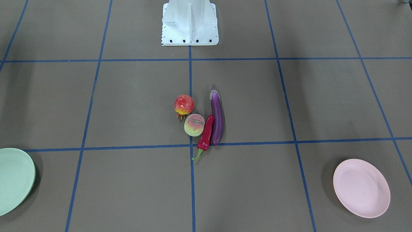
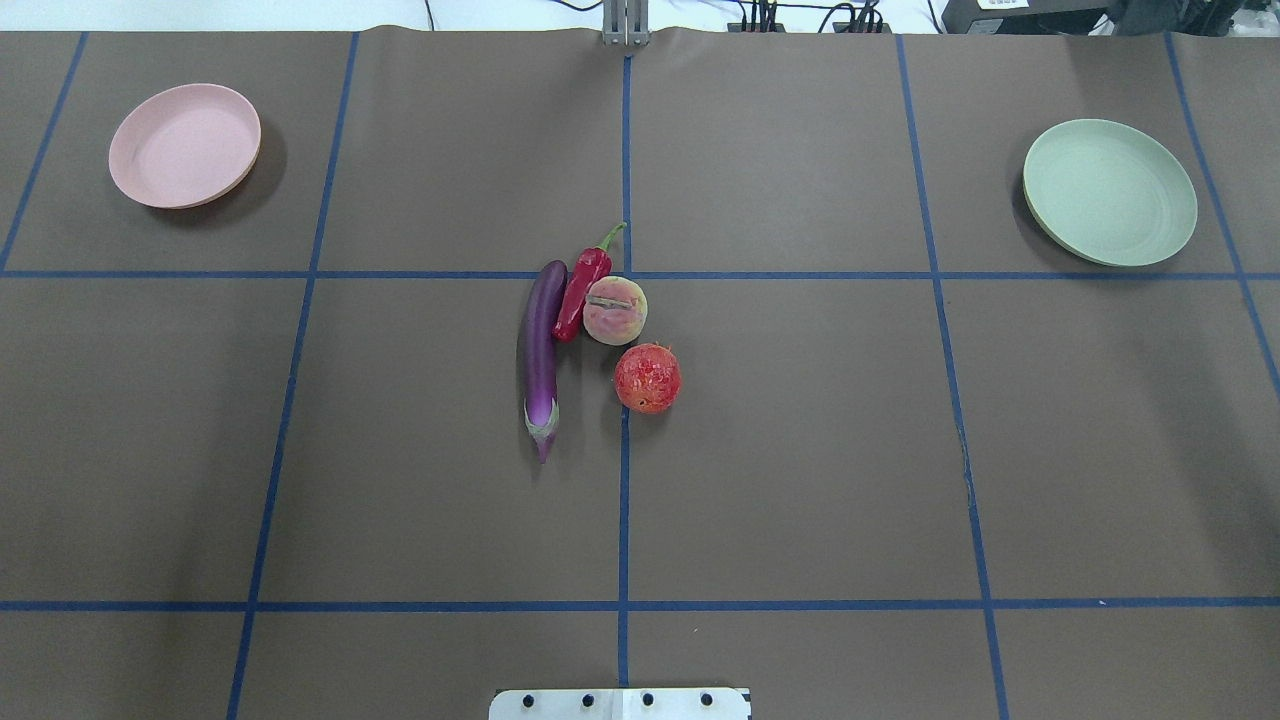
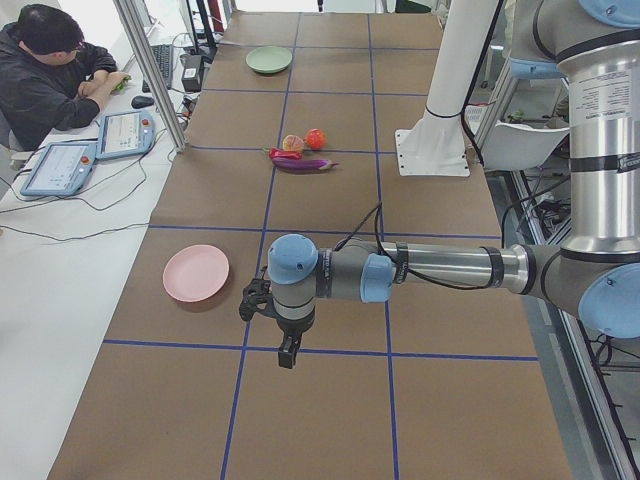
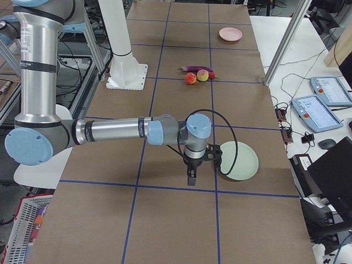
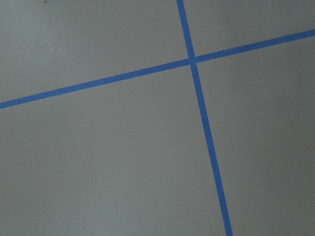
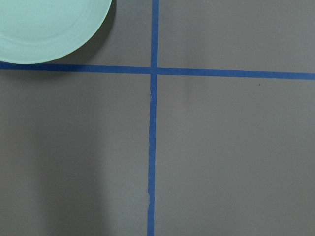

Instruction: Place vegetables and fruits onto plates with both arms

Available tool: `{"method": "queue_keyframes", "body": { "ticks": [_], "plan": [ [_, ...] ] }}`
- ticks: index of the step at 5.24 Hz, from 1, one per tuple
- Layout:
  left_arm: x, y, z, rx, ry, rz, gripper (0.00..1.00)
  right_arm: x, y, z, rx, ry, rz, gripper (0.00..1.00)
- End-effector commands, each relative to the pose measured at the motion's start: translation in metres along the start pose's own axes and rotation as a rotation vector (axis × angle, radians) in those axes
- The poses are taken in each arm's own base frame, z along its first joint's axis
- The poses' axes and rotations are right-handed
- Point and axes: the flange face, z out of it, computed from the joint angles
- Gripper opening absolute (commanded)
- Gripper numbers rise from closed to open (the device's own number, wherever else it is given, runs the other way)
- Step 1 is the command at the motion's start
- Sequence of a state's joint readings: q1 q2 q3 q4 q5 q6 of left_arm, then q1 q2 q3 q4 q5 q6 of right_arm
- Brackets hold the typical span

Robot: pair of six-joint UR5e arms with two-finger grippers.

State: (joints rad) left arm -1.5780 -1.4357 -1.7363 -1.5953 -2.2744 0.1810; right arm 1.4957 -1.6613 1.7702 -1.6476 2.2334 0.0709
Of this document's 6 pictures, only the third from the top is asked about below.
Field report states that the red chili pepper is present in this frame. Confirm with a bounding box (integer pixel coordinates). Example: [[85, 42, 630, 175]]
[[264, 148, 303, 160]]

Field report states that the black keyboard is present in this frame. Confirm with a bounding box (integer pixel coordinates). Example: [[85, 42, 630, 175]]
[[151, 44, 174, 89]]

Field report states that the white chair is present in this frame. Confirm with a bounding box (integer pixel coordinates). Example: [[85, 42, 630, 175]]
[[481, 122, 569, 171]]

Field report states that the yellow pink peach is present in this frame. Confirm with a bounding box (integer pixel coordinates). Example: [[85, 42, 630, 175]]
[[282, 134, 305, 153]]

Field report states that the pink plate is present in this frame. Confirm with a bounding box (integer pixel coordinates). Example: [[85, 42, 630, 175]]
[[162, 244, 230, 303]]

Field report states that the blue teach pendant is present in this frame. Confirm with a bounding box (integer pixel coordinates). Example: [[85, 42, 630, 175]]
[[96, 110, 155, 160], [20, 142, 97, 197]]

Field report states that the green plate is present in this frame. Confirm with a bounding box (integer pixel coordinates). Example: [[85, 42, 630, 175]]
[[245, 46, 293, 75]]

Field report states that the near blue teach pendant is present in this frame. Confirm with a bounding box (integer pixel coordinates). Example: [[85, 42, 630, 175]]
[[20, 142, 97, 197]]

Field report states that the purple eggplant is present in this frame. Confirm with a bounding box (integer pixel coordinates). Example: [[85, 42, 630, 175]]
[[271, 157, 339, 174]]

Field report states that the aluminium frame post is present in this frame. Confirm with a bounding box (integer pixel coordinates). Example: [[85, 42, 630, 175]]
[[113, 0, 187, 153]]

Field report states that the black computer mouse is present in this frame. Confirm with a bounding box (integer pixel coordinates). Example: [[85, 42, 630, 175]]
[[130, 95, 155, 109]]

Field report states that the person in black jacket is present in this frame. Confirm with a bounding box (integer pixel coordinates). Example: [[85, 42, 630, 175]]
[[1, 4, 129, 151]]

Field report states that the far blue teach pendant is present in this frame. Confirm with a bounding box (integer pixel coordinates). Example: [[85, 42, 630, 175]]
[[96, 110, 155, 160]]

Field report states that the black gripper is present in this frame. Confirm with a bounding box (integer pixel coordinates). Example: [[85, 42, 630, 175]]
[[276, 319, 304, 369]]

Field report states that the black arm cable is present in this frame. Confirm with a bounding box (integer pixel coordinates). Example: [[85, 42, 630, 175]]
[[333, 201, 494, 291]]

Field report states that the black power adapter box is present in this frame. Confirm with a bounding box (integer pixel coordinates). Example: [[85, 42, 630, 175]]
[[181, 55, 204, 93]]

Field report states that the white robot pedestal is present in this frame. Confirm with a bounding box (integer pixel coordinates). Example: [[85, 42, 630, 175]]
[[395, 0, 502, 177]]

